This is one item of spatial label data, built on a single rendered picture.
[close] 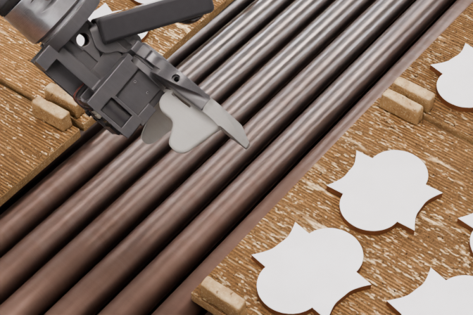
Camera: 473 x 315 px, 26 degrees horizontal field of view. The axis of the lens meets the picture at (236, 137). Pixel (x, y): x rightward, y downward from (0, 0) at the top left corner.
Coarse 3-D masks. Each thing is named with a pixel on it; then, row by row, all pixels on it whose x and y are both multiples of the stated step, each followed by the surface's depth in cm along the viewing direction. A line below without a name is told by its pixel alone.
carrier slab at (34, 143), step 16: (0, 96) 141; (16, 96) 141; (0, 112) 139; (16, 112) 139; (0, 128) 137; (16, 128) 137; (32, 128) 137; (48, 128) 137; (0, 144) 135; (16, 144) 135; (32, 144) 135; (48, 144) 135; (64, 144) 135; (0, 160) 133; (16, 160) 133; (32, 160) 133; (48, 160) 134; (0, 176) 131; (16, 176) 131; (32, 176) 133; (0, 192) 129; (16, 192) 131
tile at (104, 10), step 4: (104, 4) 153; (100, 8) 153; (104, 8) 153; (108, 8) 153; (96, 12) 152; (100, 12) 152; (104, 12) 152; (108, 12) 152; (112, 12) 152; (92, 16) 152; (96, 16) 152; (100, 16) 152; (144, 32) 149; (148, 32) 149; (80, 36) 148; (140, 36) 148; (144, 36) 149; (80, 40) 148; (144, 40) 149; (80, 44) 147
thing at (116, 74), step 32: (96, 0) 96; (64, 32) 94; (96, 32) 96; (64, 64) 95; (96, 64) 97; (128, 64) 96; (96, 96) 95; (128, 96) 96; (160, 96) 98; (128, 128) 96
